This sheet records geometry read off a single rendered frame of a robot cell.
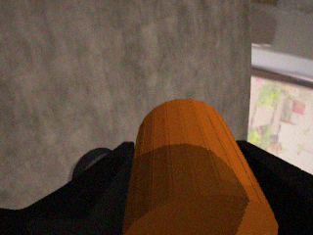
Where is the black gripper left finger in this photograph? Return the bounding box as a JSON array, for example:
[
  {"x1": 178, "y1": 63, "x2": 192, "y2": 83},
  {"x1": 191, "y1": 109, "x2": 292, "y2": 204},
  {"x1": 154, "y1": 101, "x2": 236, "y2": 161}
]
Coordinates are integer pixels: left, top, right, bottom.
[{"x1": 0, "y1": 142, "x2": 134, "y2": 235}]

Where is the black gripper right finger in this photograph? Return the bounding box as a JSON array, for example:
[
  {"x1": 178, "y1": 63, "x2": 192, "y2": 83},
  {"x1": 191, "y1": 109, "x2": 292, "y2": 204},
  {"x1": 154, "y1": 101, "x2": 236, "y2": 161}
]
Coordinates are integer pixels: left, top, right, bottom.
[{"x1": 236, "y1": 140, "x2": 313, "y2": 235}]

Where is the dark grey round pedestal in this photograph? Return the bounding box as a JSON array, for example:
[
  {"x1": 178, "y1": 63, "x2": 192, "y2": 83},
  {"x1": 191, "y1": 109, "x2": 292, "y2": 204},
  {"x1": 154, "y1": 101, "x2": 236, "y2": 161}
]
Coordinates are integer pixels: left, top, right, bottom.
[{"x1": 71, "y1": 148, "x2": 111, "y2": 180}]

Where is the orange knob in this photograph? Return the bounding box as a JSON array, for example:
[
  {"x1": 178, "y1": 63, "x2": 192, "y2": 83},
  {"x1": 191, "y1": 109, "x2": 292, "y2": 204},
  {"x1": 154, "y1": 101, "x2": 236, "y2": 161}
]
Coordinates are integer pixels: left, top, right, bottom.
[{"x1": 121, "y1": 98, "x2": 278, "y2": 235}]

